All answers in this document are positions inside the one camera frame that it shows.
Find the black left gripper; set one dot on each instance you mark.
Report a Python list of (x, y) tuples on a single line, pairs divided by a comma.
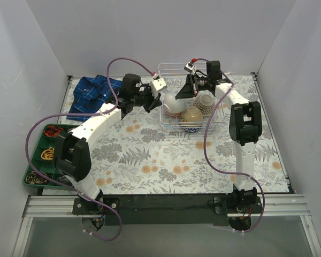
[(151, 99)]

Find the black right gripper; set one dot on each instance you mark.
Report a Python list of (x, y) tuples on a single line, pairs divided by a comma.
[(192, 84)]

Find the brown lattice pattern bowl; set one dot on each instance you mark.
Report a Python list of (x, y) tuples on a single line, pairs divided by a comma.
[(205, 104)]

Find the plain white bowl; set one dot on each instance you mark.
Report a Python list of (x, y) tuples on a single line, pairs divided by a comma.
[(172, 104), (191, 116)]

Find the blue zigzag pattern bowl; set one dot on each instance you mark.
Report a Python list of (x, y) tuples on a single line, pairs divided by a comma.
[(192, 129)]

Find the red floral pattern bowl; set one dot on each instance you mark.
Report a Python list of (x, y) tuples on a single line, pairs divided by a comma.
[(172, 114)]

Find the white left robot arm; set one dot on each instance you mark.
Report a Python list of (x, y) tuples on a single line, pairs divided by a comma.
[(72, 149)]

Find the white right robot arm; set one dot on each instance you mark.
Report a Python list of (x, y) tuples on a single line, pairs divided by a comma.
[(245, 125)]

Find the floral patterned table mat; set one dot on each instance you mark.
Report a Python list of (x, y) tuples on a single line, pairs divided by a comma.
[(136, 156)]

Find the blue plaid shirt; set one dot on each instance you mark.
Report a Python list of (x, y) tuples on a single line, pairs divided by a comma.
[(89, 95)]

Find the red rubber bands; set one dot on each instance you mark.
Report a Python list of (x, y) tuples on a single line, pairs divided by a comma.
[(52, 131)]

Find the yellow rubber bands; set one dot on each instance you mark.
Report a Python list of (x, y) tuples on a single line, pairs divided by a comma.
[(48, 154)]

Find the green compartment tray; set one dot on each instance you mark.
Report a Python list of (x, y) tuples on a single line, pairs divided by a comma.
[(47, 168)]

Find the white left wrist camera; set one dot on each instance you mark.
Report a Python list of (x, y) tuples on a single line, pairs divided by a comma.
[(157, 85)]

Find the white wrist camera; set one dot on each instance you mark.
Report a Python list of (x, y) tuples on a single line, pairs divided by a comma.
[(190, 67), (157, 85)]

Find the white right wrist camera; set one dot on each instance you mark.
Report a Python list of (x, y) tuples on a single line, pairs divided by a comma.
[(190, 67)]

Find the white wire dish rack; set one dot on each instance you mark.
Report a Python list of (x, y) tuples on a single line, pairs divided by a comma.
[(175, 77)]

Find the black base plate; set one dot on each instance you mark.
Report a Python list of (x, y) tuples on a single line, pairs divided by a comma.
[(173, 208)]

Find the aluminium frame rail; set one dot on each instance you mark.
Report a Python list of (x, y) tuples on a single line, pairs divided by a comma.
[(49, 206)]

